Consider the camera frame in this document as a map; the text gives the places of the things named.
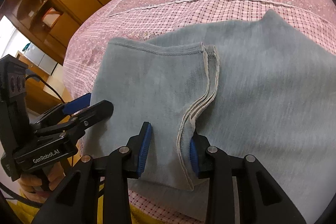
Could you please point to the person's left hand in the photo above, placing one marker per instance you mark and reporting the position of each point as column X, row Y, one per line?
column 56, row 174

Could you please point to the wooden desk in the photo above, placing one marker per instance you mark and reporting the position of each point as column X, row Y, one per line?
column 39, row 98

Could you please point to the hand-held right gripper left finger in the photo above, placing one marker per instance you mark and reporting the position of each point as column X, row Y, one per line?
column 145, row 150

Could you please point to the red and white box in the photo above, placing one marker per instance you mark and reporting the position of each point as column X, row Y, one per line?
column 51, row 18

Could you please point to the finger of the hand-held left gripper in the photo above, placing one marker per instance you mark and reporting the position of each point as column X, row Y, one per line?
column 99, row 109
column 78, row 102

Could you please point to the yellow plastic bag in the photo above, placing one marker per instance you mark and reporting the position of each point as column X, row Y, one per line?
column 18, row 213

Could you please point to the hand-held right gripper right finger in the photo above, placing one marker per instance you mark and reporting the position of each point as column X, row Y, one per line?
column 194, row 158

